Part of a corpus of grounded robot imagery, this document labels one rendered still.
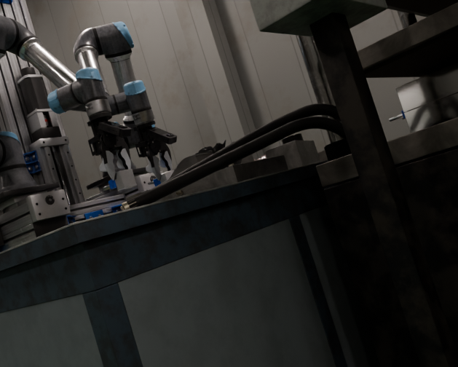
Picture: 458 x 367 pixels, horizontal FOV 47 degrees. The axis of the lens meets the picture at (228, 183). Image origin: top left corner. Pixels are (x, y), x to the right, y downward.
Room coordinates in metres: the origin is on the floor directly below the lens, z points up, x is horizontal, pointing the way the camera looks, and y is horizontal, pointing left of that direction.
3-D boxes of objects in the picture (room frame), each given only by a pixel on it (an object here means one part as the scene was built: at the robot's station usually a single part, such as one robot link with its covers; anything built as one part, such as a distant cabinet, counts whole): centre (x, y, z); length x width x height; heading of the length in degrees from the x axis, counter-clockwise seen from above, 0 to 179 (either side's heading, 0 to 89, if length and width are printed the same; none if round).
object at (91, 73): (1.67, 0.33, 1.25); 0.09 x 0.08 x 0.11; 70
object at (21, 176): (1.97, 0.76, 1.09); 0.15 x 0.15 x 0.10
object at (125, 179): (1.68, 0.34, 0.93); 0.13 x 0.05 x 0.05; 49
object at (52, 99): (1.72, 0.41, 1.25); 0.11 x 0.11 x 0.08; 70
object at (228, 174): (1.76, 0.08, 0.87); 0.50 x 0.26 x 0.14; 49
